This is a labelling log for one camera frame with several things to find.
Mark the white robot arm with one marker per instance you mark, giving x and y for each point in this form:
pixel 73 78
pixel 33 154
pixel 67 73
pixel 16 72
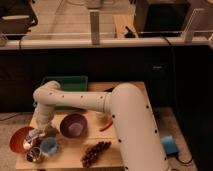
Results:
pixel 136 129

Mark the black chair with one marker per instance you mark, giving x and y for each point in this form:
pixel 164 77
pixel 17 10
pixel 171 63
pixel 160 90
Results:
pixel 16 18

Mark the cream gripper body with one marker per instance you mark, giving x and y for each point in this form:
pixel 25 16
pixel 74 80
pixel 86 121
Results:
pixel 43 122

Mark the purple bowl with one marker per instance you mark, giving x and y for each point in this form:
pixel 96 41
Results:
pixel 73 126

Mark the green plastic tray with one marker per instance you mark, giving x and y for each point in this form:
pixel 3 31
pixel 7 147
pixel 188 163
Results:
pixel 68 83

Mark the red bowl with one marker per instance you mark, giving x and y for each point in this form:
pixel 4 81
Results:
pixel 17 141

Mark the grey-blue towel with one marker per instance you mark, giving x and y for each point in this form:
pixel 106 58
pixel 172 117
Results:
pixel 49 131

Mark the metal spoon in bowl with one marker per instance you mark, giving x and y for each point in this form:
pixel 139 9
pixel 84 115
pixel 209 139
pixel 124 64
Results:
pixel 27 144

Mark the red chili pepper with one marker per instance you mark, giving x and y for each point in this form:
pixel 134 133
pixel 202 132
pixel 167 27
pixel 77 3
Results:
pixel 107 124

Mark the white cup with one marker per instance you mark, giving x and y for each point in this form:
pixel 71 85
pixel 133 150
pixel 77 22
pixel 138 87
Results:
pixel 100 115

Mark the bunch of dark grapes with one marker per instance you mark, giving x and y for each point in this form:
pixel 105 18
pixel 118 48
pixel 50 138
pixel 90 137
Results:
pixel 92 154

